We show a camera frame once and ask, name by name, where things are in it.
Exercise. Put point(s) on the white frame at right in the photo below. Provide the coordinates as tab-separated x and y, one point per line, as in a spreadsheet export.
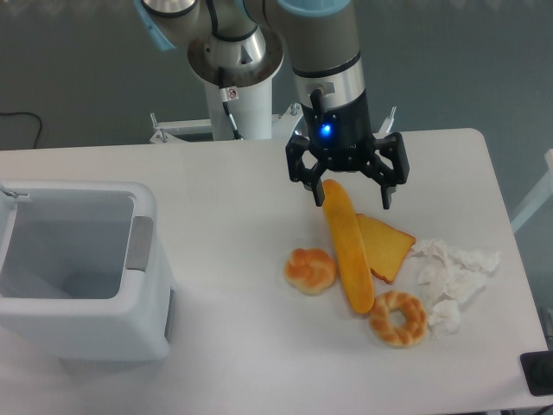
535	198

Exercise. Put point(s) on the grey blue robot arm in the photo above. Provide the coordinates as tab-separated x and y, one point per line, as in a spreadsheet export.
234	44

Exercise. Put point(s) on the black device at edge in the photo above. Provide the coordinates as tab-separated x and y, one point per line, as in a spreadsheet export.
537	368

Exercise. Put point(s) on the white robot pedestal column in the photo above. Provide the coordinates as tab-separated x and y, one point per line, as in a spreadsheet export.
248	108

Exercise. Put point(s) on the round knotted bread roll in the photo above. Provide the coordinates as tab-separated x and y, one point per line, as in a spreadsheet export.
311	271

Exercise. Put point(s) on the toast bread slice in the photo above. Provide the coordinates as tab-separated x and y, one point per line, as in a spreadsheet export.
386	247

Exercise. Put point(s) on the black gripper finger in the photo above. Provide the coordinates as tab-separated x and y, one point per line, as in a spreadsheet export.
310	178
387	164

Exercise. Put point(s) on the long orange baguette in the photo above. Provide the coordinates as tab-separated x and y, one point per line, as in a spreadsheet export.
354	268

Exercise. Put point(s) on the crumpled white tissue paper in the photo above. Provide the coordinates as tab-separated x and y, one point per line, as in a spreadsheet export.
449	281

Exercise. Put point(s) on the white plastic bin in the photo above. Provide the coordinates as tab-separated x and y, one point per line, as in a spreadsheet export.
84	275

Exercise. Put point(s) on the ring shaped braided bread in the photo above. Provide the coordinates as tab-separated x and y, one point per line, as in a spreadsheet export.
398	319

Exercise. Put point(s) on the white metal base frame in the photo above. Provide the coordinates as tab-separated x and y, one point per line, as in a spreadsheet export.
172	132

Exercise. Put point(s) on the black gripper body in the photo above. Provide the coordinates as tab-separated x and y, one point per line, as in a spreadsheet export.
340	138

